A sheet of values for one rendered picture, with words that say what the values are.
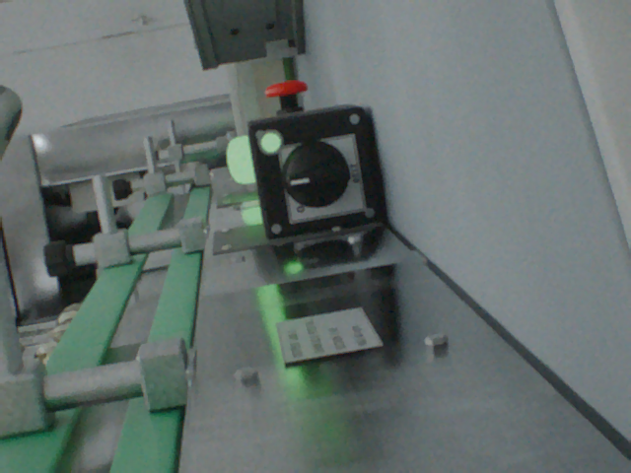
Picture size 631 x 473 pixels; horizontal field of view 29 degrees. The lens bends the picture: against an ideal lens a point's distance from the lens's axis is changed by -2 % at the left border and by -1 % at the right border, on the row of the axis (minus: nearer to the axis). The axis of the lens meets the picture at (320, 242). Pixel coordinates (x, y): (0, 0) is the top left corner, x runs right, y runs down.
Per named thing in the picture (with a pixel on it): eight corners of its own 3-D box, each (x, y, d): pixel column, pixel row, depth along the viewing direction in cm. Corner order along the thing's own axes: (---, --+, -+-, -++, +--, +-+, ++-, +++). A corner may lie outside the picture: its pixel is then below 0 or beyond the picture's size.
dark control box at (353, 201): (375, 208, 91) (262, 227, 91) (357, 101, 90) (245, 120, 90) (389, 221, 83) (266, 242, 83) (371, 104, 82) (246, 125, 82)
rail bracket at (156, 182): (224, 254, 160) (129, 271, 159) (201, 127, 157) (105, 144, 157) (224, 257, 157) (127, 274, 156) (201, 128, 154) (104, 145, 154)
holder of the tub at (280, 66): (314, 208, 179) (260, 217, 178) (282, 20, 175) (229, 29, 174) (322, 222, 162) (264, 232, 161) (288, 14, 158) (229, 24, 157)
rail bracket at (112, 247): (213, 244, 100) (52, 273, 99) (197, 156, 99) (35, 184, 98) (213, 251, 96) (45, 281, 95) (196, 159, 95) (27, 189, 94)
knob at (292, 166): (353, 201, 83) (359, 206, 80) (288, 212, 83) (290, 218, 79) (342, 135, 82) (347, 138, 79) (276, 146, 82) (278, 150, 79)
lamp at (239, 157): (262, 178, 117) (232, 184, 116) (254, 132, 116) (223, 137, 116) (264, 183, 112) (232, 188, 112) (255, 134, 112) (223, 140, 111)
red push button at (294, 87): (269, 120, 116) (262, 85, 115) (311, 113, 116) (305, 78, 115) (270, 122, 112) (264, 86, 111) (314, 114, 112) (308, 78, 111)
